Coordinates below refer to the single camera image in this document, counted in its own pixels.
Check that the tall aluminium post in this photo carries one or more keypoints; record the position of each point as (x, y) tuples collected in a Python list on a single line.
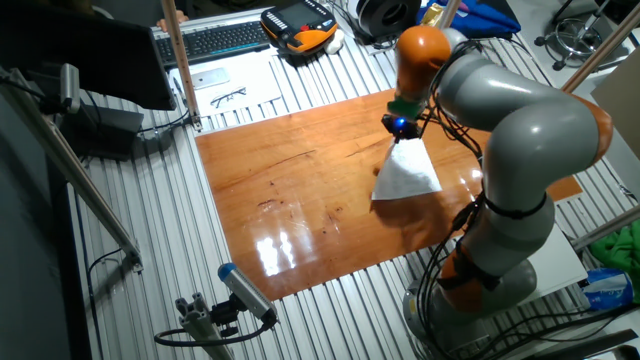
[(605, 47)]

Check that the black pen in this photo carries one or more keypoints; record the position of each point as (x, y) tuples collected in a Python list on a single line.
[(179, 90)]

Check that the silver smartphone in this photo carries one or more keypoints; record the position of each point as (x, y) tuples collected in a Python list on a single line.
[(210, 78)]

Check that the printed white document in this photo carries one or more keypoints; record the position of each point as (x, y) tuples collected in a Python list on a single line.
[(255, 80)]

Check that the orange black teach pendant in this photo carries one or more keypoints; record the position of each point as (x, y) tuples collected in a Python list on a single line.
[(300, 30)]

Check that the silver camera with blue end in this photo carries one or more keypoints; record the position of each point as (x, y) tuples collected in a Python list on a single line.
[(245, 290)]

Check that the black box device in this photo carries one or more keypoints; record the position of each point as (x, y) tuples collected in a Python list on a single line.
[(105, 132)]

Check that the aluminium camera mount profile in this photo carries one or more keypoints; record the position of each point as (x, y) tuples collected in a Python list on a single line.
[(200, 325)]

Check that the blue plastic package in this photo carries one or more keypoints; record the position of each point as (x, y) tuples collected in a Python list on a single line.
[(605, 290)]

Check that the person's hand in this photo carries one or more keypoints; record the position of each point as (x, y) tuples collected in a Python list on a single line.
[(184, 16)]

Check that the black computer keyboard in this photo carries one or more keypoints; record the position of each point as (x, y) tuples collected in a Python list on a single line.
[(215, 42)]

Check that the black computer monitor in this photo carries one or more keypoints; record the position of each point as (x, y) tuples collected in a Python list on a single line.
[(100, 60)]

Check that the long aluminium frame bar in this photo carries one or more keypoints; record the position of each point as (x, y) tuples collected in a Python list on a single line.
[(75, 170)]

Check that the white rounded object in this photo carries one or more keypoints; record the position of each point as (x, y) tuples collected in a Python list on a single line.
[(335, 42)]

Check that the wooden frame post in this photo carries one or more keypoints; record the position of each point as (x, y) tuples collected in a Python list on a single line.
[(181, 60)]

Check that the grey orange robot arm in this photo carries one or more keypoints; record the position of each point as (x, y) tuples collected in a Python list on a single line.
[(535, 140)]

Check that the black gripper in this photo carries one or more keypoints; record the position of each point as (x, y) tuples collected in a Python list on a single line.
[(402, 125)]

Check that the glossy wooden board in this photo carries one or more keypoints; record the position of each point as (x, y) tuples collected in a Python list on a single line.
[(300, 200)]

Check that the small silver camera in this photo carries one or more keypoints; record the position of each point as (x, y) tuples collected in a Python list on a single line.
[(70, 87)]

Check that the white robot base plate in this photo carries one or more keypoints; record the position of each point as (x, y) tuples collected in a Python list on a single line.
[(560, 265)]

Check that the short aluminium frame bar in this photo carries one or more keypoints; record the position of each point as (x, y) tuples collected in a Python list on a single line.
[(605, 227)]

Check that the black rimmed eyeglasses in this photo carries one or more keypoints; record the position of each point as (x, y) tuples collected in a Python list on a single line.
[(228, 96)]

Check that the green cloth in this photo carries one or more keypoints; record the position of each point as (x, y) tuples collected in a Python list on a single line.
[(620, 250)]

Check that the chrome stool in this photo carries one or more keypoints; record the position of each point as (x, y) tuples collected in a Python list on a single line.
[(575, 40)]

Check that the yellow snack packet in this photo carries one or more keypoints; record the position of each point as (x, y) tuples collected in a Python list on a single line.
[(431, 15)]

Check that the white paper sheet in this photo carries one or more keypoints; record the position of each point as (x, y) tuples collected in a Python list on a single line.
[(405, 175)]

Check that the brown cardboard panel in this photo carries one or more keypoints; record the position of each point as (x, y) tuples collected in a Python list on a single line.
[(620, 105)]

